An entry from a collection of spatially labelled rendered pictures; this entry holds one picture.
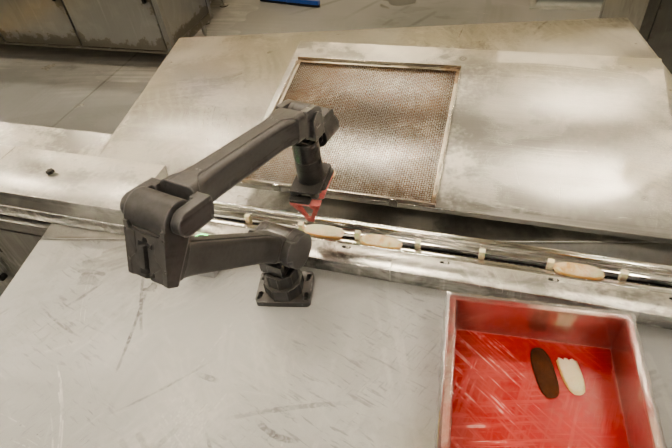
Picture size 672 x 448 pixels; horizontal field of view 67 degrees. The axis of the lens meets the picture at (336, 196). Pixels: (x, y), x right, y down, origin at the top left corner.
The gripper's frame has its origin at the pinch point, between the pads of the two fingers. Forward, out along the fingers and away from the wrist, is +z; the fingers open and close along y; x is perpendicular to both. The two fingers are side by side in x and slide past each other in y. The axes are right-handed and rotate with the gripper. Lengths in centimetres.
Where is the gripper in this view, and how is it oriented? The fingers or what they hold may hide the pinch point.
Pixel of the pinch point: (315, 207)
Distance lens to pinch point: 115.7
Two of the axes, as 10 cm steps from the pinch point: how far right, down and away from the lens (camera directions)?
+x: -9.6, -1.2, 2.6
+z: 0.9, 7.3, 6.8
